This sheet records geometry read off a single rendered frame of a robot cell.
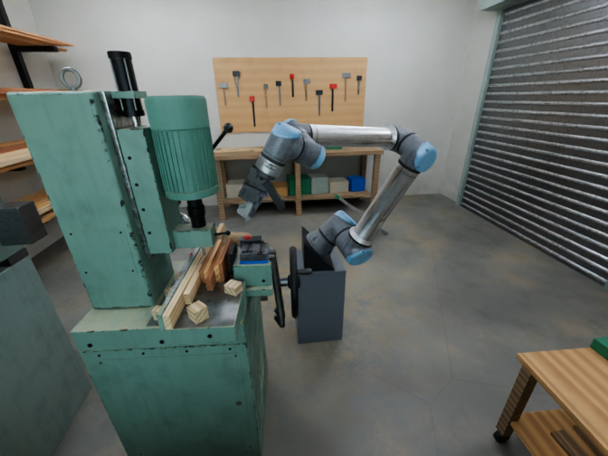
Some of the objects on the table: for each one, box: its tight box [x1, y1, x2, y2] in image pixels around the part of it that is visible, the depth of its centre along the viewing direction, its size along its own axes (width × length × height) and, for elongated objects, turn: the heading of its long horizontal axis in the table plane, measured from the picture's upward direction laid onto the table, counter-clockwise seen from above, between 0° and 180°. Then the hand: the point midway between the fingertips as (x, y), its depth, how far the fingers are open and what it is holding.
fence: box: [157, 247, 201, 330], centre depth 108 cm, size 60×2×6 cm, turn 5°
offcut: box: [186, 300, 209, 325], centre depth 85 cm, size 4×4×4 cm
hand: (247, 222), depth 105 cm, fingers closed
